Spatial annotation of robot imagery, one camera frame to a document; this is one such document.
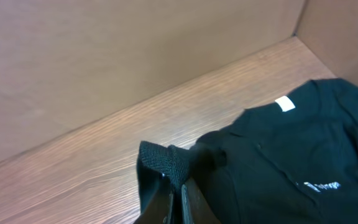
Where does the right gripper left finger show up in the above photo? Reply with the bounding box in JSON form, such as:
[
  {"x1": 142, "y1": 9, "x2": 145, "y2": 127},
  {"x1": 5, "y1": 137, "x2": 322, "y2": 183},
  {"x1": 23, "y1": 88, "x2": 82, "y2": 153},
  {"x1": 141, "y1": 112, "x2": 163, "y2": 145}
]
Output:
[{"x1": 134, "y1": 179, "x2": 175, "y2": 224}]

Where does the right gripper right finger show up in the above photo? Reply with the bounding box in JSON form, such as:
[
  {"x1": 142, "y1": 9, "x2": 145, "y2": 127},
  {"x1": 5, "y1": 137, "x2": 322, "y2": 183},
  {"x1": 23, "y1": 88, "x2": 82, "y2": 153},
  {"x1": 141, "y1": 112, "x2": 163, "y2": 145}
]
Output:
[{"x1": 181, "y1": 178, "x2": 221, "y2": 224}]

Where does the black polo shirt Sydrogen logo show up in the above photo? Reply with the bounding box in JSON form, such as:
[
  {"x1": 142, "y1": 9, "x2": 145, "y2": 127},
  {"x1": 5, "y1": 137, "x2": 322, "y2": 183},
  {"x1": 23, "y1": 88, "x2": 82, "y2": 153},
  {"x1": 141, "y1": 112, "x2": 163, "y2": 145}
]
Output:
[{"x1": 136, "y1": 78, "x2": 358, "y2": 223}]

